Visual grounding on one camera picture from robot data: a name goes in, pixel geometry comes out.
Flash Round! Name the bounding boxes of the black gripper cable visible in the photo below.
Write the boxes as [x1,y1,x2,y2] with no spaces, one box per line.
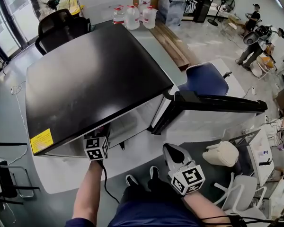
[98,159,121,205]

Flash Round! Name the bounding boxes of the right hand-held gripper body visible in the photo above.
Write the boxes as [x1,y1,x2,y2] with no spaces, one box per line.
[168,160,206,196]

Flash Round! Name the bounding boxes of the person's right forearm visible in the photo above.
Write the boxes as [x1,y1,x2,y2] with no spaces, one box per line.
[181,190,231,227]

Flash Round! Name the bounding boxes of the white floor cable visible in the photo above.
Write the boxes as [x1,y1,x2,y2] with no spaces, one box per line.
[8,85,30,166]

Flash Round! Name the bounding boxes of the glass entrance door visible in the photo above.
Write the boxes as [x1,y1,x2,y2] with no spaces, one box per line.
[0,0,42,57]

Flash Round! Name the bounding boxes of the person's left shoe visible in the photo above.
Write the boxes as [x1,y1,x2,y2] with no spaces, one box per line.
[125,174,139,187]

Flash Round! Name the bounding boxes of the grey round appliance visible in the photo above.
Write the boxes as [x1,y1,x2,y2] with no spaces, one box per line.
[243,25,272,47]

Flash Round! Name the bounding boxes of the person's navy shorts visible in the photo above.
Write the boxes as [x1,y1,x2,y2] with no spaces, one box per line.
[107,174,202,227]

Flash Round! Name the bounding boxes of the person's right shoe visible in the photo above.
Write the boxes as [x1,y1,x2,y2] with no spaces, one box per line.
[149,165,160,180]

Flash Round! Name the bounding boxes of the black white striped bag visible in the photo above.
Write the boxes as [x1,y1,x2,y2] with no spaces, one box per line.
[179,0,197,14]

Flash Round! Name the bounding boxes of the black standing fan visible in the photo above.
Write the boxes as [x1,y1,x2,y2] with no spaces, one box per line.
[207,0,236,26]

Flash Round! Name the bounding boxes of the blue padded chair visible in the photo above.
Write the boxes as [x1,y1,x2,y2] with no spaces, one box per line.
[177,62,229,97]

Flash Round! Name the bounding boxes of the person's shoe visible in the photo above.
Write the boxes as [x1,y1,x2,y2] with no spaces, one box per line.
[149,165,160,180]
[125,174,139,187]

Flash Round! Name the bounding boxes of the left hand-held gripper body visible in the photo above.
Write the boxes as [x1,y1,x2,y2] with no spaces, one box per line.
[83,127,110,162]

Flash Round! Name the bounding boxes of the cream waste bin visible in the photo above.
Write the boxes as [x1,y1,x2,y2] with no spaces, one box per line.
[202,140,240,168]

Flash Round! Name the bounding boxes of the black office chair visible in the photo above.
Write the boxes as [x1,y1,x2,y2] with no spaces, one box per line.
[35,8,91,56]

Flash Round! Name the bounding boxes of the person's left forearm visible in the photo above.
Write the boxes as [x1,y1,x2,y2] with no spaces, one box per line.
[66,159,104,227]

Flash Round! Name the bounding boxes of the black mini fridge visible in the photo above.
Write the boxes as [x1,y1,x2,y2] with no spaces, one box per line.
[25,20,268,158]

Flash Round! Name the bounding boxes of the black cabinet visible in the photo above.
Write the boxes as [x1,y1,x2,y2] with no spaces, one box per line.
[194,0,214,24]

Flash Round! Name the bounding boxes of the white desk with papers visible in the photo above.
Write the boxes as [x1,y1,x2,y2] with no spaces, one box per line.
[247,127,275,187]

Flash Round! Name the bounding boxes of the blue plastic bag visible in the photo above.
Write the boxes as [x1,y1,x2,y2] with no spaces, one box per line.
[157,0,186,27]

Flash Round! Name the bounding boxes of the white plastic chair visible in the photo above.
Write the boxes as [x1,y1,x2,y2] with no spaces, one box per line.
[213,172,267,218]

